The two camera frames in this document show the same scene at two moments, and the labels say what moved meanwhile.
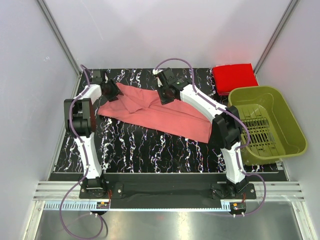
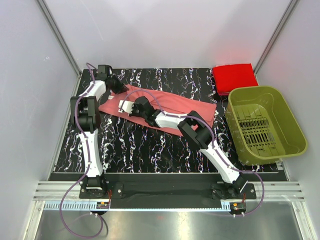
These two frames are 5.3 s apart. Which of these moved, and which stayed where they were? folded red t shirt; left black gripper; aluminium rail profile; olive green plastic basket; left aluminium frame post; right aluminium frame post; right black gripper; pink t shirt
Moved: right black gripper; pink t shirt; left black gripper
Stayed: right aluminium frame post; aluminium rail profile; olive green plastic basket; left aluminium frame post; folded red t shirt
